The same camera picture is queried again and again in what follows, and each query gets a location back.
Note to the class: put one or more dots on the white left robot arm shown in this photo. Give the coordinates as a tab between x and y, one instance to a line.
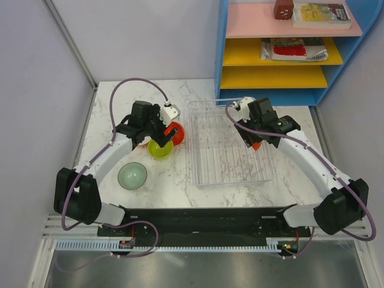
76	191

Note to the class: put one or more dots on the orange bowl white inside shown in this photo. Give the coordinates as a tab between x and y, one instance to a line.
144	144

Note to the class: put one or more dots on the yellow cover book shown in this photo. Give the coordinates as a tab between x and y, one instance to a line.
320	16

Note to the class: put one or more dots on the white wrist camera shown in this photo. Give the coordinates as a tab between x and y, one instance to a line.
168	113
242	107

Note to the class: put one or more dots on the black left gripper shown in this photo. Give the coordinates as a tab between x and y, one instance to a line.
160	138

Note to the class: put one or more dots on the red brown box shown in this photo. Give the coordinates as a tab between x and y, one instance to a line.
283	9

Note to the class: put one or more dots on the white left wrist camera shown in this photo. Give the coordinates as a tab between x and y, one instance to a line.
168	113

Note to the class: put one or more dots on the red spiral notebook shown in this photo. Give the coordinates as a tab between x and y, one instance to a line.
307	49

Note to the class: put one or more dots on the white slotted cable duct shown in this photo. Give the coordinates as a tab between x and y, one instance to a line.
114	245

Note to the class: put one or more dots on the pale green ceramic bowl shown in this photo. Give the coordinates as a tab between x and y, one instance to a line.
132	176

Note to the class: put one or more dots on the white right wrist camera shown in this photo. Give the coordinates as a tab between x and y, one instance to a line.
242	107

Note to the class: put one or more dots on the lime green plastic bowl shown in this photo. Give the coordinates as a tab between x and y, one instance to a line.
158	152

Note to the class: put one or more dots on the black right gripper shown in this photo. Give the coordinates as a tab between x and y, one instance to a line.
242	131

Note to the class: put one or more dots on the blue shelf unit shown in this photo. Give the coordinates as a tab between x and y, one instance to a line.
239	71

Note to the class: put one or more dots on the aluminium corner rail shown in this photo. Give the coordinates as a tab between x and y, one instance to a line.
65	33

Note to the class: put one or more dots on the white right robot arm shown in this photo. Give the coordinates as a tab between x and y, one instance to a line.
344	200

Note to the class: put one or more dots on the orange plastic bowl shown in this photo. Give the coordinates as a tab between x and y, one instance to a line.
256	146
178	138

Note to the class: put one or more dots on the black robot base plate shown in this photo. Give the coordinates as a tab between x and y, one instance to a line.
205	226

